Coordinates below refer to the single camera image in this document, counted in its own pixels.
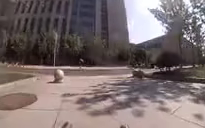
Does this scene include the grey asphalt road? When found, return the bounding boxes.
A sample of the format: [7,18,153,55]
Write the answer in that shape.
[21,66,135,77]

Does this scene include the person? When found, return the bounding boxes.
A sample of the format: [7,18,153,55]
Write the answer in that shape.
[78,58,85,71]

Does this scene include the pale concrete slab pavement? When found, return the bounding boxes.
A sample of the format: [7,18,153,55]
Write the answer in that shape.
[0,73,205,128]

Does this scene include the rock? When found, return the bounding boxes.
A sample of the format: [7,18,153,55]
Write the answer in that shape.
[132,69,146,80]

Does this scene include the stone ball bollard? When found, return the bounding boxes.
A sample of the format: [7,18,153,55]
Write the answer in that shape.
[53,68,65,84]

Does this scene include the tall glass tower building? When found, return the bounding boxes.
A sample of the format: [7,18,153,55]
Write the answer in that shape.
[0,0,130,66]

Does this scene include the thin pale pole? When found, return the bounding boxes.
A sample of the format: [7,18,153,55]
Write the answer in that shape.
[52,31,58,68]

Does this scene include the low building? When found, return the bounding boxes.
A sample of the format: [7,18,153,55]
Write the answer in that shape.
[131,33,202,67]

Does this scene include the row of trees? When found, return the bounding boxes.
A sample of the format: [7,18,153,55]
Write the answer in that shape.
[0,31,131,67]

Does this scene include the robot's own part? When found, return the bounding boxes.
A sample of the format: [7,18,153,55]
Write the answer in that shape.
[119,123,130,128]
[60,121,74,128]

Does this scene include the round brown manhole cover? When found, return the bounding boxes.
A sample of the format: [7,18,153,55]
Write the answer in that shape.
[0,92,38,111]

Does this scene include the grass bed with kerb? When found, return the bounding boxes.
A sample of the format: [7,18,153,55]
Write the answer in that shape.
[0,67,40,90]

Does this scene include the group of tall trees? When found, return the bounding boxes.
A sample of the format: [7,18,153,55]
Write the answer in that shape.
[149,0,205,69]

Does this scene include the planting bed with kerb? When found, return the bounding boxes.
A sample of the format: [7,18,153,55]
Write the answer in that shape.
[149,64,205,84]

